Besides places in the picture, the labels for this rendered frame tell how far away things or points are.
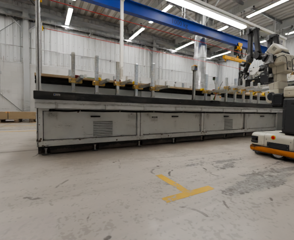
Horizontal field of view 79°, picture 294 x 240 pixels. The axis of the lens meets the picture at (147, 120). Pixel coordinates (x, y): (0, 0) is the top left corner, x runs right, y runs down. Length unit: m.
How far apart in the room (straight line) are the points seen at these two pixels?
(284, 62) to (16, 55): 9.03
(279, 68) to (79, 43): 8.59
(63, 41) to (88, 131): 7.70
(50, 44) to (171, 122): 7.74
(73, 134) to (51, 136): 0.24
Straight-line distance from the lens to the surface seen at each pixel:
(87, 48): 9.86
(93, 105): 2.15
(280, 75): 2.78
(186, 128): 3.13
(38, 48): 2.16
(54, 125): 2.33
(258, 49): 2.80
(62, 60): 9.55
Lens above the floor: 0.52
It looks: 3 degrees down
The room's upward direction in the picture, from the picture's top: 1 degrees clockwise
